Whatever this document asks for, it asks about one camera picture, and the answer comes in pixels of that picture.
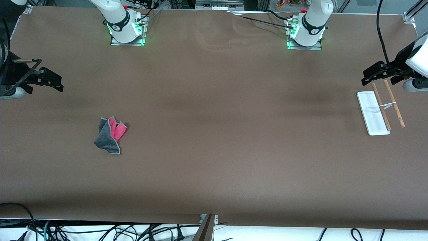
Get black looped floor cable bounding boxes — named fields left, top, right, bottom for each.
left=0, top=202, right=38, bottom=241

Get black base cable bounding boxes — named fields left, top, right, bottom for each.
left=129, top=0, right=162, bottom=21

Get white rack with wooden bars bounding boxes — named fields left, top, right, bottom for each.
left=356, top=79, right=406, bottom=136

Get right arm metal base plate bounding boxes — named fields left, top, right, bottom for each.
left=110, top=13, right=146, bottom=46

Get black cable across table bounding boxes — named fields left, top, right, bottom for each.
left=231, top=9, right=295, bottom=28

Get metal post with wooden side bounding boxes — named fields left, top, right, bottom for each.
left=192, top=214, right=218, bottom=241

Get white power strip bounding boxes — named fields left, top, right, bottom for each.
left=195, top=0, right=245, bottom=11

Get aluminium frame corner bracket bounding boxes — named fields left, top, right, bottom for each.
left=10, top=0, right=34, bottom=41
left=403, top=0, right=428, bottom=24

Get orange object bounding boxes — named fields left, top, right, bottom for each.
left=276, top=0, right=303, bottom=10

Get grey and pink towel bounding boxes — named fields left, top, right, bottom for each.
left=94, top=116, right=128, bottom=155

